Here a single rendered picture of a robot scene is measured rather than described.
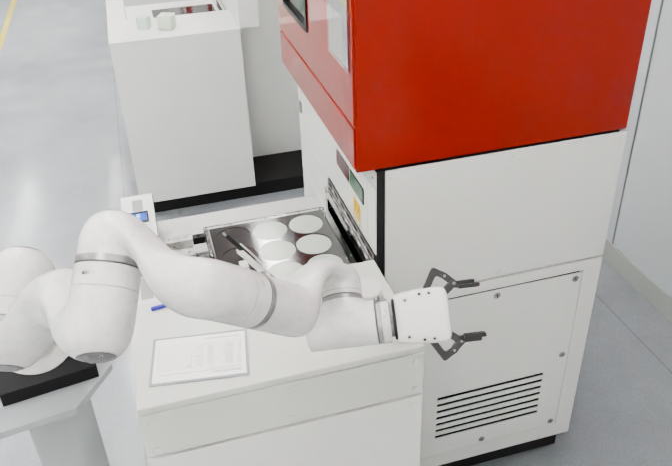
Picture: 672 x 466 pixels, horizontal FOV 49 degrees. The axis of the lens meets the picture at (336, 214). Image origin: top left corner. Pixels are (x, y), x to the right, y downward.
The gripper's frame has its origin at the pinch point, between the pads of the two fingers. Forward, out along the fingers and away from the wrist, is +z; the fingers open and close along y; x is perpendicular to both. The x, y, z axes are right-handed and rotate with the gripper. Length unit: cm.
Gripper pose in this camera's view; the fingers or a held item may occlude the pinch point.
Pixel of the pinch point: (477, 309)
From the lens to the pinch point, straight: 137.2
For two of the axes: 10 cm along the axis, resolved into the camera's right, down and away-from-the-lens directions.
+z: 9.9, -1.3, -0.6
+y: 1.2, 9.9, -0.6
